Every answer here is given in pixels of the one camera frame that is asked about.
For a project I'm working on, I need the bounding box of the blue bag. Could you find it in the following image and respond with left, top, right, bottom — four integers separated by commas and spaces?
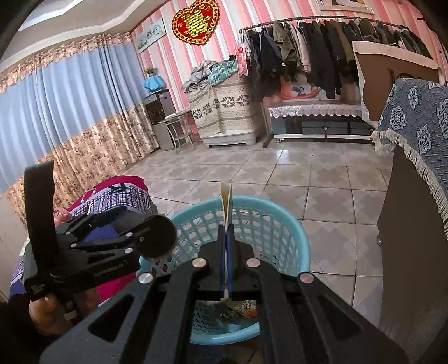
142, 75, 165, 92

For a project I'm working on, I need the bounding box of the light blue plastic basket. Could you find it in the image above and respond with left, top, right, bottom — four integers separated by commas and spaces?
138, 196, 311, 345

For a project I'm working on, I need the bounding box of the white plastic base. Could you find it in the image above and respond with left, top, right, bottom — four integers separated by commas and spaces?
201, 128, 261, 148

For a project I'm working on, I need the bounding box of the metal clothes rack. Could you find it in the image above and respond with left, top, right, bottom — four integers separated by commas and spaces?
243, 15, 410, 148

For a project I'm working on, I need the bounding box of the orange snack wrapper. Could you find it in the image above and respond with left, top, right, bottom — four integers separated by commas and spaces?
220, 299, 260, 321

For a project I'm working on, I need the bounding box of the blue floral curtain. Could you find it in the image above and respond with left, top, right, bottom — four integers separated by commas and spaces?
0, 33, 160, 228

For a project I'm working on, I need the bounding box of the person's left forearm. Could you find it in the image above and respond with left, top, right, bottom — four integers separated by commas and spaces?
0, 301, 81, 364

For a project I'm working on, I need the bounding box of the brown wooden board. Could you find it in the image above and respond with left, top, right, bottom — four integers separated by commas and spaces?
352, 40, 442, 121

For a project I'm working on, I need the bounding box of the striped bed sheet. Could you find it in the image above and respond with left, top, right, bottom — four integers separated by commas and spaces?
10, 175, 158, 309

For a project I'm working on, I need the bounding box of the red heart wall decoration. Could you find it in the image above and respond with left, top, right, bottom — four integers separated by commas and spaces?
171, 0, 222, 46

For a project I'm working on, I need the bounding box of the patterned beige cover cloth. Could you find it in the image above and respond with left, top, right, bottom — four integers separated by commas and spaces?
185, 73, 260, 139

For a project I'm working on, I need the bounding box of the white lace cloth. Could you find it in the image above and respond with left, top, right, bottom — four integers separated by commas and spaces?
268, 103, 365, 120

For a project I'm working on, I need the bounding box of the framed wall picture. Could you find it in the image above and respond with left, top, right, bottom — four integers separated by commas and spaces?
318, 0, 375, 15

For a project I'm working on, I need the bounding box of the wall poster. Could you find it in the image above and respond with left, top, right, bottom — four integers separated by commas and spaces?
135, 17, 167, 54

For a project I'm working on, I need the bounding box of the pink teapot toy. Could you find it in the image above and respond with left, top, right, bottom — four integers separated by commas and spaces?
52, 206, 72, 225

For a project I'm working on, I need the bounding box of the glass TV stand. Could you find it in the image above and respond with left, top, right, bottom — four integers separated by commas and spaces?
268, 103, 379, 144

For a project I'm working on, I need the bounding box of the water dispenser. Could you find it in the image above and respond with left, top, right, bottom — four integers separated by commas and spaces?
144, 89, 176, 151

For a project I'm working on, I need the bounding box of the pink hanging bag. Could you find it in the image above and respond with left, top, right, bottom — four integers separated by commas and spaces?
236, 33, 251, 79

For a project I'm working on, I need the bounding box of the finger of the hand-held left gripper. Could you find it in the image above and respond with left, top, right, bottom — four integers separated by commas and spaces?
73, 241, 145, 268
54, 208, 158, 247

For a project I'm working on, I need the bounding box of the pile of clothes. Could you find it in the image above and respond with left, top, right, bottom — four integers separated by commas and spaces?
183, 59, 242, 92

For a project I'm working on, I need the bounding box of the dark brown cabinet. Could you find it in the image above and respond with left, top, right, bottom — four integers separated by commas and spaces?
376, 147, 448, 361

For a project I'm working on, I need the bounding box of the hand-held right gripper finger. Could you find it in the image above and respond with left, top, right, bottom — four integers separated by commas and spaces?
40, 224, 226, 364
226, 224, 410, 364

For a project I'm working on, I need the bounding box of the blue patterned fringed cloth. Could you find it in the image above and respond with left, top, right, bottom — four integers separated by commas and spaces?
371, 78, 448, 239

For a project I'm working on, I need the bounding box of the person's left hand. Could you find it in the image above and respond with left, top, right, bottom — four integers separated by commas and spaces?
29, 296, 58, 333

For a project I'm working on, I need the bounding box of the small folding table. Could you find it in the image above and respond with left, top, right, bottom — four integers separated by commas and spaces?
158, 108, 197, 153

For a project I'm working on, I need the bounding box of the row of hanging clothes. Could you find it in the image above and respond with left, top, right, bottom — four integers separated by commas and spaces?
243, 19, 433, 102

